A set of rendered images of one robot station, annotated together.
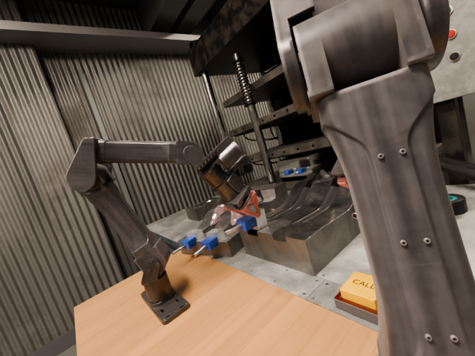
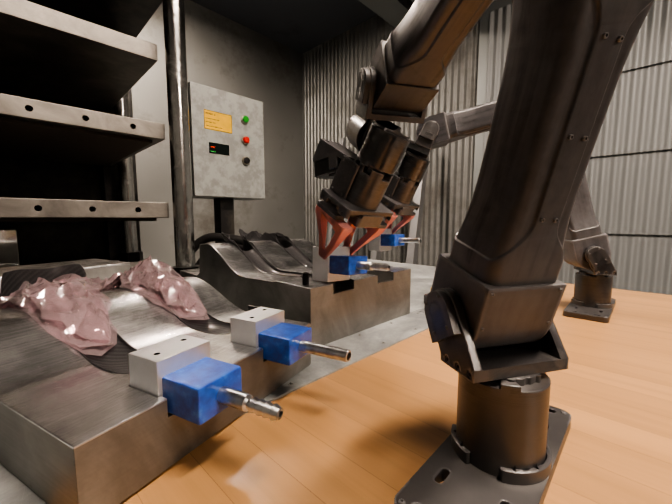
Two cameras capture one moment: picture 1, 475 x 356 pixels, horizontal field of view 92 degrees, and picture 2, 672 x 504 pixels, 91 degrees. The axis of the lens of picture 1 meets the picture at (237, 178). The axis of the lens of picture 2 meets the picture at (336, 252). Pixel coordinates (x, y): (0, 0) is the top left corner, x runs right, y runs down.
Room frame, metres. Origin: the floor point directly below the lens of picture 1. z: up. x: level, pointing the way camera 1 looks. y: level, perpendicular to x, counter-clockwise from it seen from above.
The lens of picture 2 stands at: (0.74, 0.50, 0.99)
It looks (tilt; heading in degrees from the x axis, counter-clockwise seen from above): 6 degrees down; 260
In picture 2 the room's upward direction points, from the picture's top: straight up
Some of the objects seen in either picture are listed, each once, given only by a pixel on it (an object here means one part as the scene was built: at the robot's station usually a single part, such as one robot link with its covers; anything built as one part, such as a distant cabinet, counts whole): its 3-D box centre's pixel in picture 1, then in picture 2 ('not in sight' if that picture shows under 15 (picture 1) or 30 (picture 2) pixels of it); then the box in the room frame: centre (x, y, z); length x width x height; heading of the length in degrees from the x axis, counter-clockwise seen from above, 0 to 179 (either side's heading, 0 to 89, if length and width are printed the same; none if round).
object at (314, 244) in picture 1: (319, 205); (281, 272); (0.73, -0.23, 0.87); 0.50 x 0.26 x 0.14; 125
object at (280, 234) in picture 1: (285, 238); (375, 282); (0.56, -0.07, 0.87); 0.05 x 0.05 x 0.04; 35
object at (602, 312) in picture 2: not in sight; (592, 290); (0.09, -0.07, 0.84); 0.20 x 0.07 x 0.08; 37
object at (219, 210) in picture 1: (237, 204); (96, 289); (0.97, 0.04, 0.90); 0.26 x 0.18 x 0.08; 142
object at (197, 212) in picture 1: (206, 208); not in sight; (1.38, 0.24, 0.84); 0.20 x 0.15 x 0.07; 125
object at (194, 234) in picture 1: (186, 244); (212, 390); (0.79, 0.24, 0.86); 0.13 x 0.05 x 0.05; 142
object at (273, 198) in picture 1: (239, 213); (91, 322); (0.98, 0.04, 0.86); 0.50 x 0.26 x 0.11; 142
